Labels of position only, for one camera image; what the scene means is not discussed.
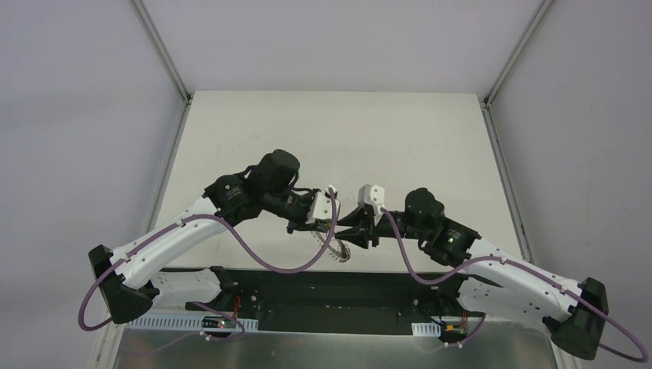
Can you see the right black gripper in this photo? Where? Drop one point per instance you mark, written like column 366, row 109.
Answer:
column 371, row 230

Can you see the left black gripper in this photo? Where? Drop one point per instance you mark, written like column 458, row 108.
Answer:
column 304, row 219

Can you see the large metal disc keyring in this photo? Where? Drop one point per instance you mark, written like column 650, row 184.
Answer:
column 337, row 249

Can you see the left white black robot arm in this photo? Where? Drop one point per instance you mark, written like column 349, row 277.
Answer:
column 132, row 278

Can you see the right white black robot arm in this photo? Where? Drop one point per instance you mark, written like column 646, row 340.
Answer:
column 489, row 280

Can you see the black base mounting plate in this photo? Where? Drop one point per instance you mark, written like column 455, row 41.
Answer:
column 335, row 302

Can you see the right controller circuit board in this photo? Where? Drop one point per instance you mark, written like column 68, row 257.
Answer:
column 452, row 334

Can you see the controller circuit board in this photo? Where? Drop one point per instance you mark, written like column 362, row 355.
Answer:
column 214, row 323
column 452, row 334

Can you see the left controller circuit board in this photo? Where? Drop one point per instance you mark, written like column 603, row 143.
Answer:
column 214, row 323

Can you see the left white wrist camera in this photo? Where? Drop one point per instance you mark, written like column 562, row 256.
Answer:
column 325, row 206

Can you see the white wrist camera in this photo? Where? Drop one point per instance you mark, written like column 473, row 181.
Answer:
column 325, row 206
column 371, row 201

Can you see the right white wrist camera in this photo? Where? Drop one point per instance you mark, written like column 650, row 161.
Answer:
column 371, row 201

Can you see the right white slotted cable duct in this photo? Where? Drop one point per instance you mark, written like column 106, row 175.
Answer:
column 429, row 329

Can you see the left aluminium frame post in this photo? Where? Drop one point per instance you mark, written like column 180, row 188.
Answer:
column 152, row 33

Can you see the aluminium frame post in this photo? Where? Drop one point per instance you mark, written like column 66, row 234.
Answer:
column 533, row 24
column 152, row 33

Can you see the right aluminium frame post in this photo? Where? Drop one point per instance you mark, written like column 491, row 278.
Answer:
column 533, row 24

